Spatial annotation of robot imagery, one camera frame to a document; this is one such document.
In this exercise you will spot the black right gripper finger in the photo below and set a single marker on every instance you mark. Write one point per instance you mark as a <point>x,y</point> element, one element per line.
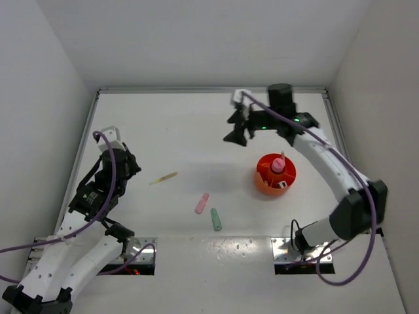
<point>238,117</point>
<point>236,136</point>

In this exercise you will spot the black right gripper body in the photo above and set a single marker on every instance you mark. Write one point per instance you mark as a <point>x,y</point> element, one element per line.
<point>260,120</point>

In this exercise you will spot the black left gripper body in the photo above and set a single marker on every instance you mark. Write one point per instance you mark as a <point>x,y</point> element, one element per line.
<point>132,168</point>

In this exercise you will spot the pink capped clear tube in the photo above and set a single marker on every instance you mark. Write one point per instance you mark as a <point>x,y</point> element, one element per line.
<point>278,165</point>

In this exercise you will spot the pink correction tape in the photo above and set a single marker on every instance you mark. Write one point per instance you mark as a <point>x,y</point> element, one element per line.
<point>202,204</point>

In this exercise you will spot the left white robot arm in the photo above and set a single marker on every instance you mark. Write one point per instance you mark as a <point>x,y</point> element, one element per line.
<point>87,240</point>

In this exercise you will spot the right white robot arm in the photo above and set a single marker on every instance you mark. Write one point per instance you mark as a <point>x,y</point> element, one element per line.
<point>361,201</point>

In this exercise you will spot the orange round desk organizer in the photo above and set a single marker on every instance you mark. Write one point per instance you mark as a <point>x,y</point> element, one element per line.
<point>266,181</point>

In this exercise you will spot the green correction tape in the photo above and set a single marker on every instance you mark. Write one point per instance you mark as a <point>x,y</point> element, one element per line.
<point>217,226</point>

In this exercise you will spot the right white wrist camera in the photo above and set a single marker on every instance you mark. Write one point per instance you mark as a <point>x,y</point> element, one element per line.
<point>241,101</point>

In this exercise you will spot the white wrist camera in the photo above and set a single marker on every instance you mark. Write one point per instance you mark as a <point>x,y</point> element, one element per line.
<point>112,134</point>
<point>241,101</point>

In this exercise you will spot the aluminium table frame rail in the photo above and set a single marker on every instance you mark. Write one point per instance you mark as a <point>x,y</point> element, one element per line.
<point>199,270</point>

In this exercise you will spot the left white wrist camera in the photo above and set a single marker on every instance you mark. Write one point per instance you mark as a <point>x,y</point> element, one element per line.
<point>112,134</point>

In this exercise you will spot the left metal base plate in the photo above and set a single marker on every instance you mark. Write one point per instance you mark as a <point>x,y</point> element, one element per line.
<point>147,246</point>

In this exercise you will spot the metal base plate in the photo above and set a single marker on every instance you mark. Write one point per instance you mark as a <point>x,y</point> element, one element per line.
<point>284,254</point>
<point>147,246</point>

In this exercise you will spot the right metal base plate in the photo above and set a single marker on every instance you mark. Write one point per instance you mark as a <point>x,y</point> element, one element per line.
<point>284,254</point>

